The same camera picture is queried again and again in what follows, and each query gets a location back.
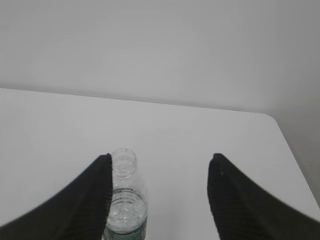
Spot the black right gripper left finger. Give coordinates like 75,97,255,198
0,153,113,240

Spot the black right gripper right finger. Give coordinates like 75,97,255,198
207,153,320,240

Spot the clear water bottle green label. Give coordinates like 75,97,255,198
102,148,148,240

